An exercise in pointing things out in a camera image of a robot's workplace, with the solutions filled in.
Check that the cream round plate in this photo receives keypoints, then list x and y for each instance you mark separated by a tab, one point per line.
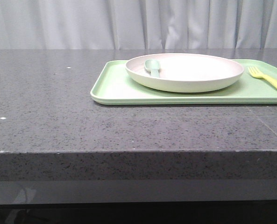
186	73

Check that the yellow plastic fork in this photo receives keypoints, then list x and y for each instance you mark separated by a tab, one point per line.
256	73

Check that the green rectangular tray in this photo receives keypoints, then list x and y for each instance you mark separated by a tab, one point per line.
115	87

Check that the light green spoon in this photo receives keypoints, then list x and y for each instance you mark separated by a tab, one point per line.
153	67

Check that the white curtain backdrop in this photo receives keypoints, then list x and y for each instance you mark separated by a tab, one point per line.
138	24

